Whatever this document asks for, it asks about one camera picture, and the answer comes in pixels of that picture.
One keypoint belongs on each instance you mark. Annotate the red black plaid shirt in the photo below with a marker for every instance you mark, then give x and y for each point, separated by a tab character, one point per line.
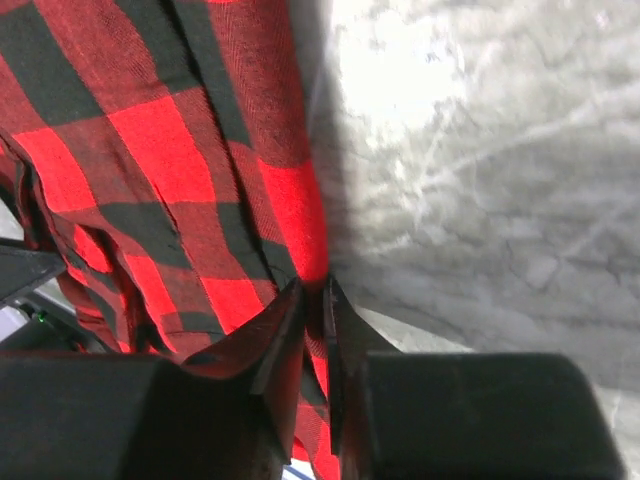
160	149

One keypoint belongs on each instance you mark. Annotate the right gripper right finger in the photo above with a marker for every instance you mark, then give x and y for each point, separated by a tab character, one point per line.
396	415

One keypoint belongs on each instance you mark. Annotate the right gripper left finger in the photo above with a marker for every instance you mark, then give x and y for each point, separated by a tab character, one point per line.
226	412

